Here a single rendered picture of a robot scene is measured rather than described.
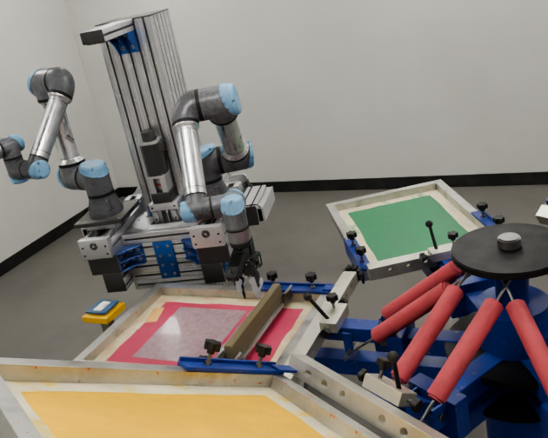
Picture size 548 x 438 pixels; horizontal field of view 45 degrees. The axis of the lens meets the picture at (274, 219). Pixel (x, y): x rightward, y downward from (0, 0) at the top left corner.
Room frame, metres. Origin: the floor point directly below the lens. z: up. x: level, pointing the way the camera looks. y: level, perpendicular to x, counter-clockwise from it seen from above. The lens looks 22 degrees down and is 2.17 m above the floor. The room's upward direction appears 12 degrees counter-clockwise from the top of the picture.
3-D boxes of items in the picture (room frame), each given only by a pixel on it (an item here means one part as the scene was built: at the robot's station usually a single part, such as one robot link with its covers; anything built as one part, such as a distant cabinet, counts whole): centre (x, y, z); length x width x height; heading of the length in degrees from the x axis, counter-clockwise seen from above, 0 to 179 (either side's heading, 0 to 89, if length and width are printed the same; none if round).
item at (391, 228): (2.50, -0.58, 1.05); 1.08 x 0.61 x 0.23; 2
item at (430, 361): (1.89, -0.06, 0.89); 1.24 x 0.06 x 0.06; 62
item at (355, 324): (1.83, -0.18, 1.02); 0.17 x 0.06 x 0.05; 62
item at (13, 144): (2.66, 0.99, 1.65); 0.11 x 0.08 x 0.09; 141
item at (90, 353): (2.09, 0.32, 0.97); 0.79 x 0.58 x 0.04; 62
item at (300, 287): (2.22, -0.02, 0.97); 0.30 x 0.05 x 0.07; 62
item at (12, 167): (2.65, 0.97, 1.56); 0.11 x 0.08 x 0.11; 51
